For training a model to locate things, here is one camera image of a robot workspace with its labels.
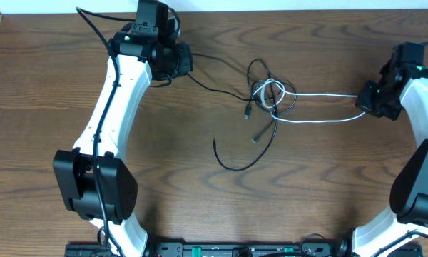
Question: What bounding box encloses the black USB cable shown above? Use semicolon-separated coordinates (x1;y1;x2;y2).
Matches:
212;59;297;172
187;53;258;121

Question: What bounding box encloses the white USB cable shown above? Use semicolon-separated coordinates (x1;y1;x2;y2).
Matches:
252;78;367;124

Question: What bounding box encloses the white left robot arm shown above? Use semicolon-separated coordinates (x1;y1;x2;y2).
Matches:
53;1;193;256

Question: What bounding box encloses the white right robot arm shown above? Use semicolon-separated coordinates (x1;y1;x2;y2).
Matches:
337;42;428;256

